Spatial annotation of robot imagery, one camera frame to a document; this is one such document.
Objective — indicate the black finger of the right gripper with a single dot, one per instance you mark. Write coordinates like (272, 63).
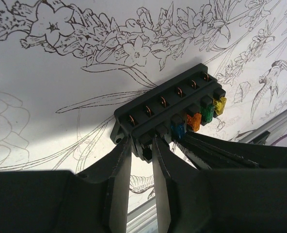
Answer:
(206, 152)

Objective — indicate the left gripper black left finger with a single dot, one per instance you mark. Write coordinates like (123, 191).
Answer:
(92, 201)

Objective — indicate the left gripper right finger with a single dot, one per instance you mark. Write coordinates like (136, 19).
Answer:
(217, 200)

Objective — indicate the blue fuse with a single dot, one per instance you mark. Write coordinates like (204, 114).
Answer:
(178, 131)

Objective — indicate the black fuse box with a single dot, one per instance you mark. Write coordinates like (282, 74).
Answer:
(153, 113)

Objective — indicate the orange fuse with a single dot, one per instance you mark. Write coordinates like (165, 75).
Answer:
(194, 122)

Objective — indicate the green fuse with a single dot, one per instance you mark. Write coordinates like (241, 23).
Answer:
(207, 114)

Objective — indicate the yellow fuse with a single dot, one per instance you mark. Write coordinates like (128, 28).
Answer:
(219, 105)

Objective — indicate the floral patterned mat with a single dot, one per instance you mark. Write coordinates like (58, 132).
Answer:
(66, 65)

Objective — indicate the aluminium rail frame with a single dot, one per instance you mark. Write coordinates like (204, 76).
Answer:
(143, 219)

